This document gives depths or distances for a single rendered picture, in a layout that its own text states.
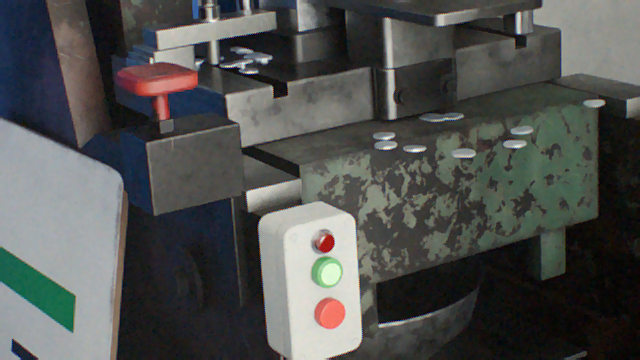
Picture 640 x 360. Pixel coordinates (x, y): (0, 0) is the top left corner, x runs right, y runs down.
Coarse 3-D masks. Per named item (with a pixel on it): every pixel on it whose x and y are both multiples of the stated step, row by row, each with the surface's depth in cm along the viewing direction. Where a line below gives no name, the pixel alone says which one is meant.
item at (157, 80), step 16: (160, 64) 116; (176, 64) 117; (128, 80) 112; (144, 80) 111; (160, 80) 111; (176, 80) 112; (192, 80) 112; (144, 96) 111; (160, 96) 114; (160, 112) 115
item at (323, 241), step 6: (324, 228) 113; (318, 234) 112; (324, 234) 112; (330, 234) 113; (312, 240) 112; (318, 240) 112; (324, 240) 112; (330, 240) 112; (312, 246) 112; (318, 246) 112; (324, 246) 112; (330, 246) 113; (318, 252) 113; (324, 252) 113
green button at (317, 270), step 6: (324, 258) 113; (330, 258) 113; (318, 264) 113; (324, 264) 112; (336, 264) 113; (312, 270) 113; (318, 270) 112; (342, 270) 114; (312, 276) 113; (318, 276) 112; (318, 282) 113; (324, 282) 113; (336, 282) 114
